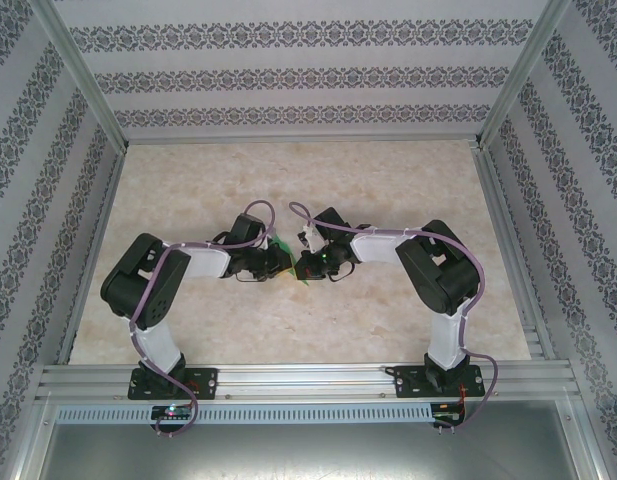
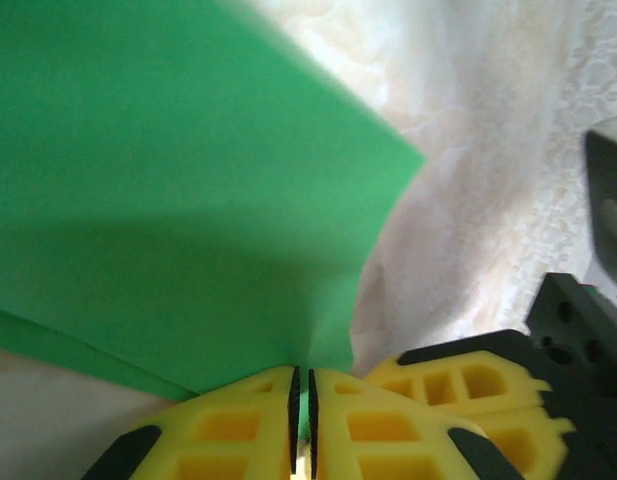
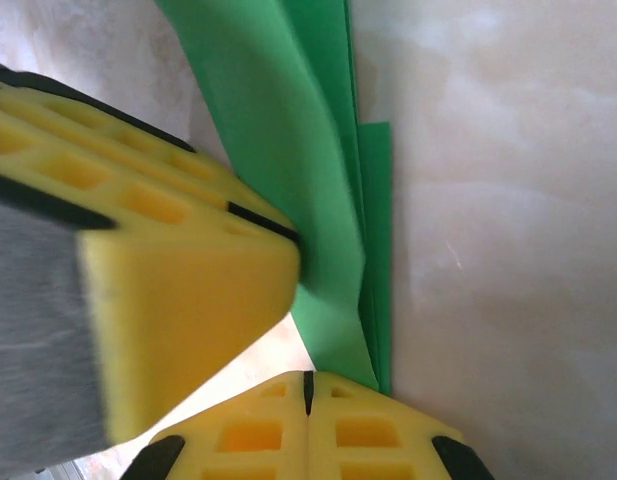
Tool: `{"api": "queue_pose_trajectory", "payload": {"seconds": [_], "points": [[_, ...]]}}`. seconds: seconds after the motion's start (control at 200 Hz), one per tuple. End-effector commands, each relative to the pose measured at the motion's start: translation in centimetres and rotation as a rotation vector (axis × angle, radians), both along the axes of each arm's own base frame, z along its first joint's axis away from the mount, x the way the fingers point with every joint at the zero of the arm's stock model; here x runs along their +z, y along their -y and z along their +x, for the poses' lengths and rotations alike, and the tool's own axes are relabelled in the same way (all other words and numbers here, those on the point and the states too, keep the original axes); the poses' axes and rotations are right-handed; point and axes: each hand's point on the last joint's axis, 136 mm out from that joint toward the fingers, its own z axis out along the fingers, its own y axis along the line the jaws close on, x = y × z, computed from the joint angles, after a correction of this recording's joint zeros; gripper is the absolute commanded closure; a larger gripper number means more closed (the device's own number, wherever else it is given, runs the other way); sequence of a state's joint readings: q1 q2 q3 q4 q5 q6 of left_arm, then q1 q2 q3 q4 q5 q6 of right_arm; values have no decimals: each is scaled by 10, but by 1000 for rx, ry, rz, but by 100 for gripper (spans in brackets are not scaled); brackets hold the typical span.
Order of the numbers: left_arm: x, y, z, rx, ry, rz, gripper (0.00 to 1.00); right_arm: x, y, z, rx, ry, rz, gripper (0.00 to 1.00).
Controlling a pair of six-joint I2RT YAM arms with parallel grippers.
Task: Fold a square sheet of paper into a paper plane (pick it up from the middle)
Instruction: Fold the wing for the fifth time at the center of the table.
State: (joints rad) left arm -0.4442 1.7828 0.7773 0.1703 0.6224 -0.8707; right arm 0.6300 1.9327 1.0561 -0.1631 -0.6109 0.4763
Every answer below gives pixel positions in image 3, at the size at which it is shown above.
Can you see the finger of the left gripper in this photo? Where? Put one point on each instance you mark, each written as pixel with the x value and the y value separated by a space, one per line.
pixel 153 150
pixel 188 300

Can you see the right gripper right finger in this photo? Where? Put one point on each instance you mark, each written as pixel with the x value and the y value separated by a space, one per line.
pixel 418 430

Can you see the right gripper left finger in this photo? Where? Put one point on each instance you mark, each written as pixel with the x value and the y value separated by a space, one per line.
pixel 208 450

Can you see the green paper sheet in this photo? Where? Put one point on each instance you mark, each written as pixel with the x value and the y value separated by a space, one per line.
pixel 288 125

